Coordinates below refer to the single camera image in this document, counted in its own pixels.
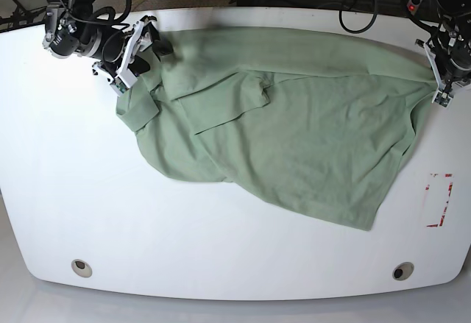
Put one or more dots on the left table grommet hole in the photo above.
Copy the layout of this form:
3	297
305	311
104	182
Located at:
81	268

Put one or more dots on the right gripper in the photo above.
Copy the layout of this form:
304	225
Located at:
122	51

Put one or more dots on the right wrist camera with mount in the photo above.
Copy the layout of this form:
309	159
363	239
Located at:
122	81

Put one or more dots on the green T-shirt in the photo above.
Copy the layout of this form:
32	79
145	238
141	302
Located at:
312	122

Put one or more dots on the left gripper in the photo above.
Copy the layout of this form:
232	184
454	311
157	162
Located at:
453	62

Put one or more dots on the black power strip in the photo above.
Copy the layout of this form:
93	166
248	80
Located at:
414	1

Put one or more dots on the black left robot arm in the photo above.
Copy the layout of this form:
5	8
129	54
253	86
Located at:
451	42

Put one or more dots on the black tripod legs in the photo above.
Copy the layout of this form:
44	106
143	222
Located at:
21	17

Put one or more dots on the table grommet hole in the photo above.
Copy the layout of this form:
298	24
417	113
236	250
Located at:
81	268
403	271

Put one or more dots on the right table grommet hole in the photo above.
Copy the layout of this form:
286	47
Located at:
403	271

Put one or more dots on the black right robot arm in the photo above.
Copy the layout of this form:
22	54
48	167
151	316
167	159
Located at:
75	27

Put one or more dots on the red tape rectangle marking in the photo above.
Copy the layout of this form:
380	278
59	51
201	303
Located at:
436	200

